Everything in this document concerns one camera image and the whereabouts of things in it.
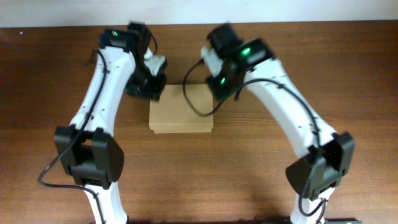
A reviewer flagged brown cardboard box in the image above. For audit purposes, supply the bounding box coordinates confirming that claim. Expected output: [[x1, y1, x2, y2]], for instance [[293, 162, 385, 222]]
[[149, 84, 213, 134]]

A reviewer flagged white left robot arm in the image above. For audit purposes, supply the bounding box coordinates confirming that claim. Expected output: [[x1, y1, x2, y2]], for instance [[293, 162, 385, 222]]
[[53, 22, 167, 223]]

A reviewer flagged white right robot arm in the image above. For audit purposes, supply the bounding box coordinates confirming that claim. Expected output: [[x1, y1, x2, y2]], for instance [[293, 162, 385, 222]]
[[201, 23, 355, 223]]

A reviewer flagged black right camera cable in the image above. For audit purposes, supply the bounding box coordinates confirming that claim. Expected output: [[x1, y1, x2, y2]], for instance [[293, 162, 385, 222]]
[[182, 58, 224, 118]]

